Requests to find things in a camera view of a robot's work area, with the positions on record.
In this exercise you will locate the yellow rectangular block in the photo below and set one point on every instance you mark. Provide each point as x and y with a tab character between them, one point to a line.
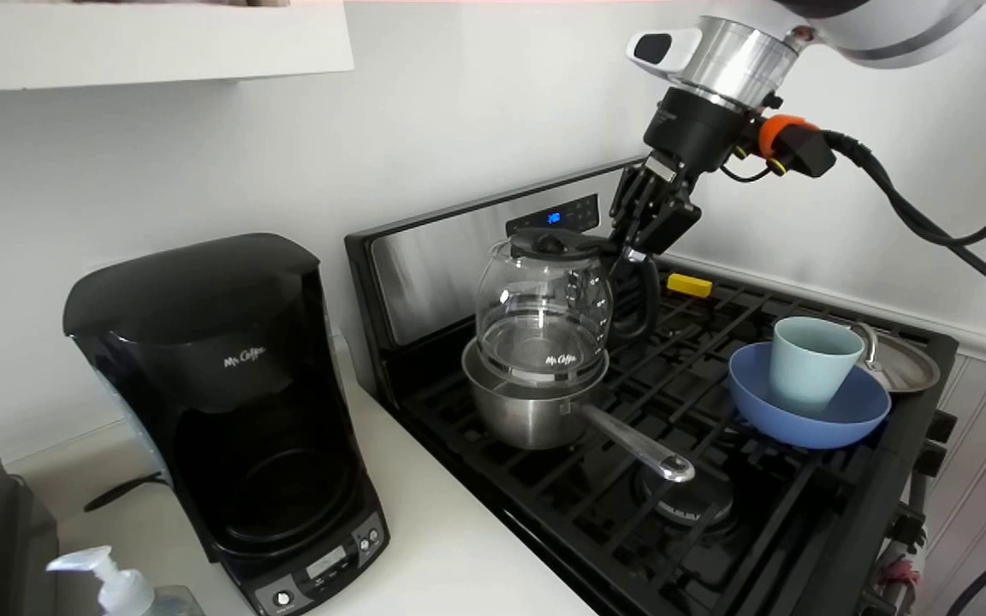
688	286

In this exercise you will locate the stainless steel saucepan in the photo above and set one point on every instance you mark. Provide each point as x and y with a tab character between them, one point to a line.
548	415

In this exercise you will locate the stainless steel pot lid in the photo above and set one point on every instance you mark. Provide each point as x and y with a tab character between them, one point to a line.
899	365

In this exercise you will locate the glass coffee carafe black lid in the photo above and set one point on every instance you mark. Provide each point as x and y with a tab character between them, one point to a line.
557	297

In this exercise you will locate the black gas stove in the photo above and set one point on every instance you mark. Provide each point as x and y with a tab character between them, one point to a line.
769	528

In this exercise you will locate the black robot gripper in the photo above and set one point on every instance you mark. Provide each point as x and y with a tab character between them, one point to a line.
687	137

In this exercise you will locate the black drip coffee maker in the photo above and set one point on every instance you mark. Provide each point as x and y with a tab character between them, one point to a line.
219	354

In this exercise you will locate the white soap pump bottle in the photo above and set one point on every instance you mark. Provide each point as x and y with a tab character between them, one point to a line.
123	589

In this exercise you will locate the light teal plastic cup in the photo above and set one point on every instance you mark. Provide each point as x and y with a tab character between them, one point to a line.
809	361

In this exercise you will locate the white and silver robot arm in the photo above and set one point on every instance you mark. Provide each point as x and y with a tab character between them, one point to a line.
720	91

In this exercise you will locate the white wall shelf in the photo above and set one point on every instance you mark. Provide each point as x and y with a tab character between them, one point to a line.
147	42

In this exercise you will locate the blue plastic bowl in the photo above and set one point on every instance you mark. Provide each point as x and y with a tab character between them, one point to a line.
855	413

